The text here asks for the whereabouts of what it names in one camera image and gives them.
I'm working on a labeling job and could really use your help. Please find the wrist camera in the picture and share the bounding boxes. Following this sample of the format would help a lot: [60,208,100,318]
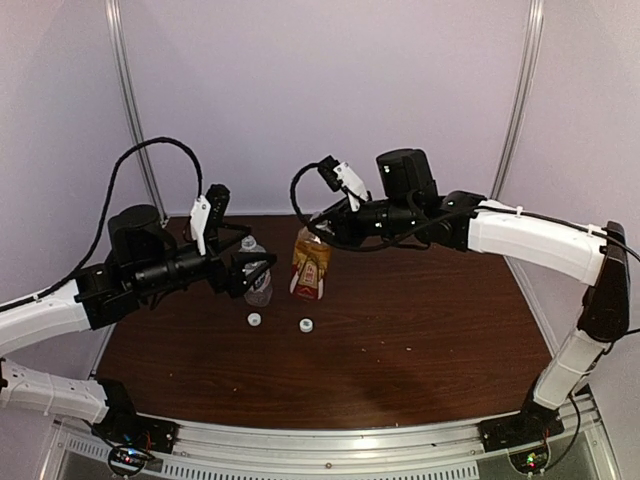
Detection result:
[318,156,371,212]
[189,184,231,257]

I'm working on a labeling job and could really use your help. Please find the black braided cable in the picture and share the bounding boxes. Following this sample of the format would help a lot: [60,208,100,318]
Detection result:
[289,162,640,261]
[0,137,206,306]

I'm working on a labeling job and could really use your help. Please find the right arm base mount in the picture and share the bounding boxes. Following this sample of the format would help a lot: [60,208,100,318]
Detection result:
[478,381,565,452]

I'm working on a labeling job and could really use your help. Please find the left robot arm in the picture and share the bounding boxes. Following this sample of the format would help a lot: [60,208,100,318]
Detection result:
[1,199,276,444]

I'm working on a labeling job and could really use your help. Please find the aluminium frame post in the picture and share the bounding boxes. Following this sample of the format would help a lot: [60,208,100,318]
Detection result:
[490,0,544,199]
[104,0,169,223]

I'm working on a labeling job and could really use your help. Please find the right black braided cable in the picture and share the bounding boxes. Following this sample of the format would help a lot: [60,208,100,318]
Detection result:
[289,162,640,261]

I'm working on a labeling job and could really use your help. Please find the left circuit board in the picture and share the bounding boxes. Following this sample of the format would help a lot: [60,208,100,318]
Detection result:
[107,446,151,476]

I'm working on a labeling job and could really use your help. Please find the left black braided cable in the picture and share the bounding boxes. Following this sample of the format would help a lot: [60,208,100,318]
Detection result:
[0,137,206,306]

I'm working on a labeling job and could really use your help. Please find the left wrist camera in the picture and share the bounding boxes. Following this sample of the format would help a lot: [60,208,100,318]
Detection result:
[189,184,231,257]

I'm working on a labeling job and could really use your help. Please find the white water bottle cap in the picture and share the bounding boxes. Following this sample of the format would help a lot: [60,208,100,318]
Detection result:
[247,312,262,327]

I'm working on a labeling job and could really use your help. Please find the white tea bottle cap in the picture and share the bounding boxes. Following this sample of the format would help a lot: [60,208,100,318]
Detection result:
[299,318,314,333]

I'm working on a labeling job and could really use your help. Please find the right aluminium frame post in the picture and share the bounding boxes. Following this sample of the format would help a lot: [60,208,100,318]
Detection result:
[490,0,544,199]

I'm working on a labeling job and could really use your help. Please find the front aluminium rail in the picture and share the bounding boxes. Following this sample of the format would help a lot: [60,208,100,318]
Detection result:
[36,395,622,479]

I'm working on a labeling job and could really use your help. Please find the left aluminium frame post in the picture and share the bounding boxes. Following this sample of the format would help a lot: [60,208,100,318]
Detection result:
[104,0,169,223]

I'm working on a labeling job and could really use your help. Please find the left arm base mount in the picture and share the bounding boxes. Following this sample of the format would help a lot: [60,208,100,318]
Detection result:
[93,379,178,454]

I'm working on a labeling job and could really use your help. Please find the brown tea bottle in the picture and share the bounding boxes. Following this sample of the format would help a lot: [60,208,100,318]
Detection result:
[289,227,331,301]

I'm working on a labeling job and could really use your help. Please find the right circuit board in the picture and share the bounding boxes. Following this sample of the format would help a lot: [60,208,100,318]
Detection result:
[509,446,550,475]

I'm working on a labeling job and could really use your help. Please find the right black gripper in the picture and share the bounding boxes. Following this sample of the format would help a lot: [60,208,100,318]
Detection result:
[307,196,418,251]

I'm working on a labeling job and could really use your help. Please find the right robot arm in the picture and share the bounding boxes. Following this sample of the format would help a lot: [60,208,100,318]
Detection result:
[313,149,631,442]

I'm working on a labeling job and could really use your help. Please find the circuit board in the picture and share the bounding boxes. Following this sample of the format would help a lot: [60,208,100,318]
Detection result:
[107,446,151,476]
[509,446,550,475]

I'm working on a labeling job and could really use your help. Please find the clear water bottle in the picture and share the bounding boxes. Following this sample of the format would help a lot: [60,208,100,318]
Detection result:
[239,235,273,307]

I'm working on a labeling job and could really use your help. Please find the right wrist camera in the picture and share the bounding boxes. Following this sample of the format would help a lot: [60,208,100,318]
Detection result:
[318,156,371,212]

